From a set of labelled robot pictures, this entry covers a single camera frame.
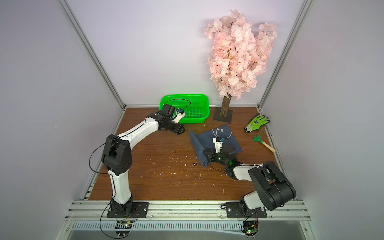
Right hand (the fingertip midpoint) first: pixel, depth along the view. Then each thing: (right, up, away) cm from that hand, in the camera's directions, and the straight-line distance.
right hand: (204, 149), depth 87 cm
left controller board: (-41, -36, -15) cm, 56 cm away
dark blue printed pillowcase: (0, +4, +10) cm, 11 cm away
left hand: (-13, +13, +6) cm, 19 cm away
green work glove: (+40, +15, +21) cm, 47 cm away
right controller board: (+21, -34, -17) cm, 44 cm away
